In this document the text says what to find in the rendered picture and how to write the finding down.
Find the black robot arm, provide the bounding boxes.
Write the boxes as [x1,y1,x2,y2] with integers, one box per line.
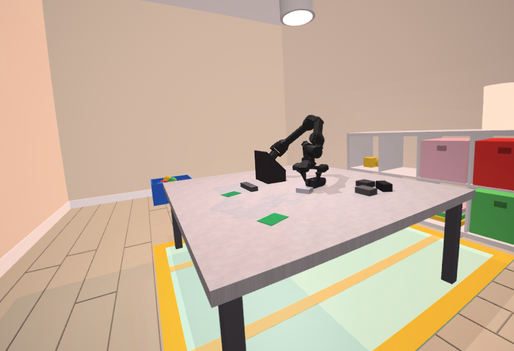
[269,115,325,172]

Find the small green block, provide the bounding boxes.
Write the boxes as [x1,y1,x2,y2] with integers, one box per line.
[222,191,241,197]

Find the flat green rectangular plate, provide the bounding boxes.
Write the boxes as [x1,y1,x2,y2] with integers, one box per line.
[257,213,288,226]

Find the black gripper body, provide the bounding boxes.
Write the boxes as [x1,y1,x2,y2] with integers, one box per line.
[292,155,329,172]

